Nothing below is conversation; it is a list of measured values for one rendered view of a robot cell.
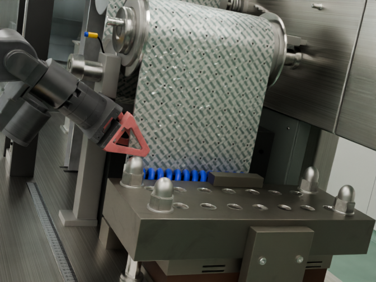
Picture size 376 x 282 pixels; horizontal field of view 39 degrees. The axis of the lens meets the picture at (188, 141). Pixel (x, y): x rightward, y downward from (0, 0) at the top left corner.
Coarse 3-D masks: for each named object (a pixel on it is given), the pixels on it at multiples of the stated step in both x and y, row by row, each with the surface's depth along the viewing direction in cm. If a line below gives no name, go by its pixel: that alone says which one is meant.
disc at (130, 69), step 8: (144, 0) 82; (144, 8) 82; (144, 16) 82; (144, 24) 81; (144, 32) 81; (144, 40) 81; (144, 48) 82; (136, 56) 84; (136, 64) 84; (128, 72) 87
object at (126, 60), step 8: (128, 0) 88; (136, 0) 84; (136, 8) 84; (136, 16) 84; (136, 32) 83; (136, 40) 83; (136, 48) 83; (120, 56) 90; (128, 56) 86; (128, 64) 86; (272, 64) 93
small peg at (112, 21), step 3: (105, 18) 84; (108, 18) 83; (111, 18) 83; (114, 18) 83; (117, 18) 84; (120, 18) 84; (105, 21) 84; (108, 21) 83; (111, 21) 83; (114, 21) 83; (117, 21) 84; (120, 21) 84; (123, 21) 84; (108, 24) 83; (111, 24) 83; (114, 24) 84; (117, 24) 84; (120, 24) 84; (123, 24) 84
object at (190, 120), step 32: (160, 96) 86; (192, 96) 88; (224, 96) 90; (256, 96) 93; (160, 128) 87; (192, 128) 90; (224, 128) 92; (256, 128) 95; (160, 160) 89; (192, 160) 91; (224, 160) 94
